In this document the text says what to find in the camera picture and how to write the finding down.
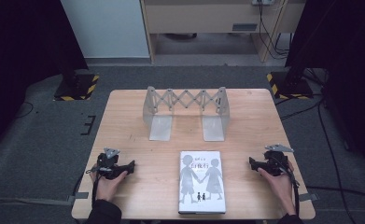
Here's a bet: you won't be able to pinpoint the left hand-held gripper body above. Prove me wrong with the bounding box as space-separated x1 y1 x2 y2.
95 147 129 180

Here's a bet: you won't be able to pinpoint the expandable metal book stand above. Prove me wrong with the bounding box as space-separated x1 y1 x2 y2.
142 86 231 143

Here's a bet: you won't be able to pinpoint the thin black floor cable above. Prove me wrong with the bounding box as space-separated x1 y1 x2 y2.
14 101 35 119

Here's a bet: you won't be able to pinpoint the black hanging cables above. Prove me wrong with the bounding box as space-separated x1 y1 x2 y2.
257 3 293 61

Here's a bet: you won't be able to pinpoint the hand-held gripper cable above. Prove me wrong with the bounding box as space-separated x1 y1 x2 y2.
85 167 107 209
273 156 302 218

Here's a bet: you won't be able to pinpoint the right hand-held gripper cable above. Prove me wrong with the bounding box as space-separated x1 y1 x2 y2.
273 156 302 218

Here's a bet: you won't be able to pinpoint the grey tape floor strip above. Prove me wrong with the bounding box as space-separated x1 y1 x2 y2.
0 196 76 207

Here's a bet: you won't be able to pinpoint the beige wooden office desk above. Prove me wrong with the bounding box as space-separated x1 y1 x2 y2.
139 0 307 64

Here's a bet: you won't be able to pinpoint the white book with grey silhouettes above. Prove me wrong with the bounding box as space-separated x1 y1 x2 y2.
177 150 227 216

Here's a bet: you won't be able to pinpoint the long black floor cable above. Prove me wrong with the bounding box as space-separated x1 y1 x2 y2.
316 99 357 224

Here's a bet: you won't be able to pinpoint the grey tape piece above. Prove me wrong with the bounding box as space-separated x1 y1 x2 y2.
298 192 320 203
66 191 90 203

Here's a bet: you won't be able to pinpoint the left hand-held gripper cable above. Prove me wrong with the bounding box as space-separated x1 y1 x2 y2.
85 167 107 209

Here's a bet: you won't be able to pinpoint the black curtain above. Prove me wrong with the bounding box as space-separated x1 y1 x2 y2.
0 0 89 160
284 0 365 180

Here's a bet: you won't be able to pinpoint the person's left hand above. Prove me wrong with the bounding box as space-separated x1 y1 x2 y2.
89 169 129 203

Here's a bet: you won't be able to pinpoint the white panel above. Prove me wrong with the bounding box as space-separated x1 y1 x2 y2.
60 0 150 59

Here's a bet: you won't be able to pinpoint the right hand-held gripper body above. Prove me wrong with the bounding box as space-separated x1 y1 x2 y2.
261 143 295 177

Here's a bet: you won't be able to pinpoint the black yellow striped stand base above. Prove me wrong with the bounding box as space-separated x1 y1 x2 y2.
53 73 100 102
266 71 315 101

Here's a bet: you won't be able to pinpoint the person's right hand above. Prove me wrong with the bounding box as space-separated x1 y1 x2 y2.
257 161 296 207

